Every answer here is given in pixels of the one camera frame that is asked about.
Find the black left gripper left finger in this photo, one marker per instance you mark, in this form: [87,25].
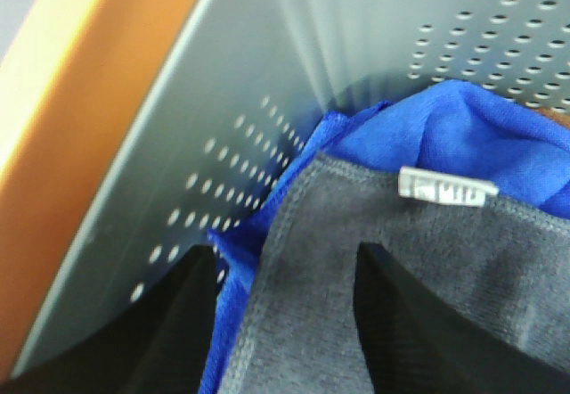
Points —
[159,345]

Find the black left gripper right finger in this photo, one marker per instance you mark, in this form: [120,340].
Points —
[415,343]

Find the grey towel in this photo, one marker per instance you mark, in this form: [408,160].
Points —
[503,266]

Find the blue towel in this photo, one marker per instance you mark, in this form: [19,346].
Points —
[454,127]

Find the grey perforated laundry basket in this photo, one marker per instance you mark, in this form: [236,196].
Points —
[236,100]

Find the orange wooden basket handle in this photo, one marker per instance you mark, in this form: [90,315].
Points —
[71,83]

